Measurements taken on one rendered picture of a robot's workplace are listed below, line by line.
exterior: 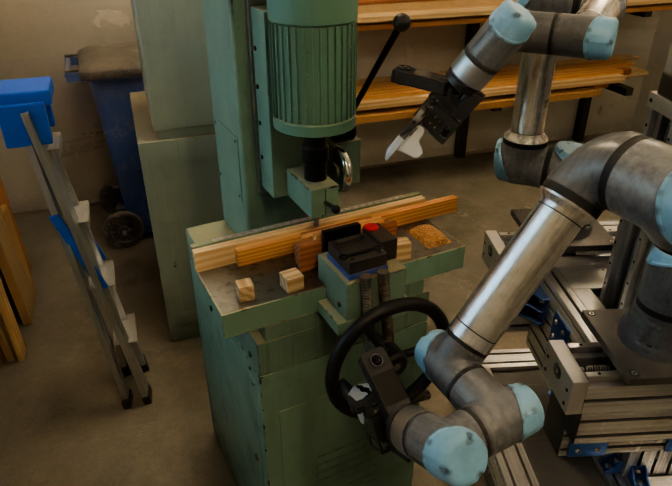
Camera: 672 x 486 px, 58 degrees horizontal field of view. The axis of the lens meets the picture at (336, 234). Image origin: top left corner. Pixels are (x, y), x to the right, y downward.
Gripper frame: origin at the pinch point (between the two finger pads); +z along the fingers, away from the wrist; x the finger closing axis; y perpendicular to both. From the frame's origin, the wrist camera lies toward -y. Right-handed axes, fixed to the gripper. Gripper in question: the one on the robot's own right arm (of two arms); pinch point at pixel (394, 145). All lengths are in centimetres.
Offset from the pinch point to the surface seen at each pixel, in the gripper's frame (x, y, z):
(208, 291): -27.7, -9.4, 39.7
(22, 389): -4, -49, 176
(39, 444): -21, -27, 161
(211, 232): 9, -24, 62
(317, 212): -6.0, -3.4, 21.5
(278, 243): -9.6, -5.7, 32.6
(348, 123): -3.3, -10.0, 1.3
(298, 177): -1.9, -12.0, 20.6
